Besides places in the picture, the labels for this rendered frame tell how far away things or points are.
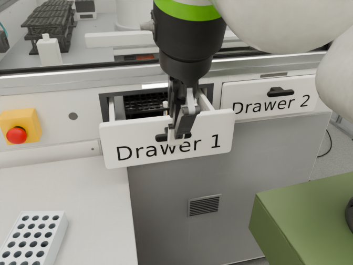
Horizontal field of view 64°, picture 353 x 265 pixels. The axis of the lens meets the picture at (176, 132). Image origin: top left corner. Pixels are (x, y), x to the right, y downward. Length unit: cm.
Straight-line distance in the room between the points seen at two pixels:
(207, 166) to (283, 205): 42
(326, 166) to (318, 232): 164
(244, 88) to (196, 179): 33
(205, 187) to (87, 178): 41
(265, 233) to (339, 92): 26
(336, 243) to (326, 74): 26
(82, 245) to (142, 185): 36
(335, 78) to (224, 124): 24
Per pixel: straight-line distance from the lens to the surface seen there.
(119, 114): 81
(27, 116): 71
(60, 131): 77
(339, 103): 51
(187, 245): 118
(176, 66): 38
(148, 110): 68
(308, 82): 87
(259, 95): 81
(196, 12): 32
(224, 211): 109
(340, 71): 51
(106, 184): 70
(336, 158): 226
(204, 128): 62
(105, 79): 70
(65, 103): 73
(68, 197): 69
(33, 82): 73
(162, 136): 56
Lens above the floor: 123
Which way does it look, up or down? 33 degrees down
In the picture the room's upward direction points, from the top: straight up
